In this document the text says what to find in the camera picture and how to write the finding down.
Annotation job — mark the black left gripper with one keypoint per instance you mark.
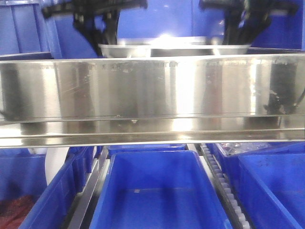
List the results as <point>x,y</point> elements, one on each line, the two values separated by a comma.
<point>96,20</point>

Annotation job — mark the red mesh bag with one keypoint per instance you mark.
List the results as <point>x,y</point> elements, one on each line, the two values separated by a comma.
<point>13,212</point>

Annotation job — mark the rear right blue bin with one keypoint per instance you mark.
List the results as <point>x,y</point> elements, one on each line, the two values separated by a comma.
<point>229,164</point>

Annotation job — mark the upper right blue bin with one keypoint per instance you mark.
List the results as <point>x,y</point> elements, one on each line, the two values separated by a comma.
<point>286,31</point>

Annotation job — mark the upper middle blue bin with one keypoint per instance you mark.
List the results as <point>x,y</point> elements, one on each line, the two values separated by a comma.
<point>177,18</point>

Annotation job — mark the far left blue bin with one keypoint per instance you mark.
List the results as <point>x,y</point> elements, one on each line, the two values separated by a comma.
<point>21,173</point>

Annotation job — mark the white roll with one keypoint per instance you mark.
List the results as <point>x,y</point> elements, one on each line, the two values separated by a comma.
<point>54,160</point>

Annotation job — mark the lower right blue bin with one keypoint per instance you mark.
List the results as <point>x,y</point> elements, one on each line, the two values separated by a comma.
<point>272,190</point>

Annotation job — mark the upper left blue bin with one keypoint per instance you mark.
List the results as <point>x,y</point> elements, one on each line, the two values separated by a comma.
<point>22,31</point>

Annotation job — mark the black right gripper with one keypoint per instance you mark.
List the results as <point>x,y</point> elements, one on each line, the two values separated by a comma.
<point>244,20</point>

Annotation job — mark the stainless steel shelf front panel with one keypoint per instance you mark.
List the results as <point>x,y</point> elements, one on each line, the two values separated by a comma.
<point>196,99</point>

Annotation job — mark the left metal rail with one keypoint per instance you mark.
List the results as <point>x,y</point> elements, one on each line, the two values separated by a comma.
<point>84,205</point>

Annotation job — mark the lower left blue bin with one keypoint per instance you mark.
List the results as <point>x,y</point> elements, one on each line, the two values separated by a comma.
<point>53,205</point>

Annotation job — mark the rear middle blue bin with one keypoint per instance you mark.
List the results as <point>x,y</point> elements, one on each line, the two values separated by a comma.
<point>145,148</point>

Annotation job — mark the lower middle blue bin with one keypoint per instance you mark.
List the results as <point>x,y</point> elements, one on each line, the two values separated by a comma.
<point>158,190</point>

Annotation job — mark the silver metal tray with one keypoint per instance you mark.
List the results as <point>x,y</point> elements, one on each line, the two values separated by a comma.
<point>168,46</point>

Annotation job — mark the clear bag of parts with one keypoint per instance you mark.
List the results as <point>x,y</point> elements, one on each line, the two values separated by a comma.
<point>230,149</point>

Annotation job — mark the right roller rail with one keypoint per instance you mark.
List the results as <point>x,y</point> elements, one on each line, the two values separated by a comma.
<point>224,191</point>

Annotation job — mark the blue bin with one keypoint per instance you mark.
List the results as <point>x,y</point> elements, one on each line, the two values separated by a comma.
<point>272,190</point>
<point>229,164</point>
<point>145,148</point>
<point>21,173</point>
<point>177,18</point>
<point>22,31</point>
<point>286,31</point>
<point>53,205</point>
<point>158,190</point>

